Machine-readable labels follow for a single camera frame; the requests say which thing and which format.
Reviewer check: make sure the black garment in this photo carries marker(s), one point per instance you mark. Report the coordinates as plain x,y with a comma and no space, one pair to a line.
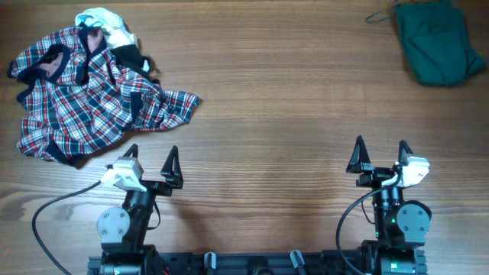
131,57

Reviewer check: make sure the light blue crumpled garment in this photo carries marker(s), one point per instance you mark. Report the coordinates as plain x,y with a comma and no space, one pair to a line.
113,27

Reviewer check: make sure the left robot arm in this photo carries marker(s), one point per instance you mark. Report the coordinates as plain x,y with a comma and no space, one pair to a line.
123,229

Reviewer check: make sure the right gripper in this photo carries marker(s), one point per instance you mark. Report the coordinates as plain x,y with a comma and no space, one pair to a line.
380,174

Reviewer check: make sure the plaid sleeveless shirt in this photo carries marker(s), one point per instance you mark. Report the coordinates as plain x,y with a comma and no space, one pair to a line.
83,97

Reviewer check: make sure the green drawstring bag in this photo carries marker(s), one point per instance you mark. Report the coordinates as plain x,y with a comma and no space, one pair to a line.
434,39

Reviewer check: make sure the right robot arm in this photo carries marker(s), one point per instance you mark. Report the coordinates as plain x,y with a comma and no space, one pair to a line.
400,225

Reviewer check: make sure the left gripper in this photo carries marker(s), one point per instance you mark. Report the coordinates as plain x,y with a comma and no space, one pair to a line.
171,176

